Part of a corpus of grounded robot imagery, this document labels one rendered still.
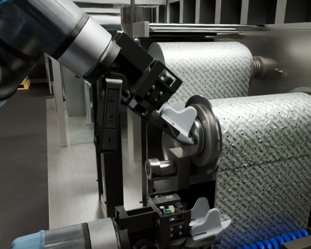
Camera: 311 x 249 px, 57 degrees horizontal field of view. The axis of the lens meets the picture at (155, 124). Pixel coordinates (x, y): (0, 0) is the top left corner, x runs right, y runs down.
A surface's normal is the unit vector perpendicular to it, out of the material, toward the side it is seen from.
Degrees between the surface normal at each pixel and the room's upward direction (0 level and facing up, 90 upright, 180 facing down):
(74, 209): 0
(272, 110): 46
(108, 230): 26
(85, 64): 112
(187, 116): 90
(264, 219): 90
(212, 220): 90
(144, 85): 90
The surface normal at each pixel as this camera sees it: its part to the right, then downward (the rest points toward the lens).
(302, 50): -0.94, 0.10
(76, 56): 0.02, 0.62
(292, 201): 0.35, 0.27
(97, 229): 0.10, -0.82
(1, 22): -0.24, 0.18
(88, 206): 0.00, -0.96
